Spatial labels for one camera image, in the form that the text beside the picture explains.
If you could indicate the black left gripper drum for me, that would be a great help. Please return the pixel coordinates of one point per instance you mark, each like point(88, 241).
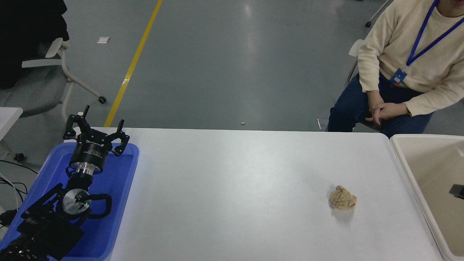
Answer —
point(88, 152)

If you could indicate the person's left forearm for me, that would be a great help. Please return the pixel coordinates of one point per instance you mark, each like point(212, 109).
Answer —
point(435, 96)

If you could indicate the person's right forearm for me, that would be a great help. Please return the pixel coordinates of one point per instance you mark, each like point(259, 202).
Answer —
point(369, 69)

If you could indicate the person's left hand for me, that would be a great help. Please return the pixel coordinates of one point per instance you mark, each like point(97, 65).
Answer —
point(395, 110)

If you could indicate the person's right hand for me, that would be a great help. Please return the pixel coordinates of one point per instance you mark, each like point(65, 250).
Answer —
point(375, 100)

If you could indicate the large pale bin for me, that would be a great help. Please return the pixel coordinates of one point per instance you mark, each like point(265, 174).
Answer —
point(431, 170)

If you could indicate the blue plastic tray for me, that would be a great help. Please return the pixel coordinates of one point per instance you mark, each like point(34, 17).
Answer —
point(116, 188)

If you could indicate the white paper scrap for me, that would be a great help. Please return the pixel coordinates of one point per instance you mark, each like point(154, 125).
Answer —
point(103, 40)

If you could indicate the person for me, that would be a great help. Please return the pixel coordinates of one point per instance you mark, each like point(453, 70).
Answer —
point(21, 36)
point(398, 36)

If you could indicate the crumpled tan paper ball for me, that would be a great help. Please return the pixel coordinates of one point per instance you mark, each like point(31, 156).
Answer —
point(342, 198)

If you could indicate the grey chair with white frame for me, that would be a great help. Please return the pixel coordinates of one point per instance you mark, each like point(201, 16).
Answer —
point(36, 90)

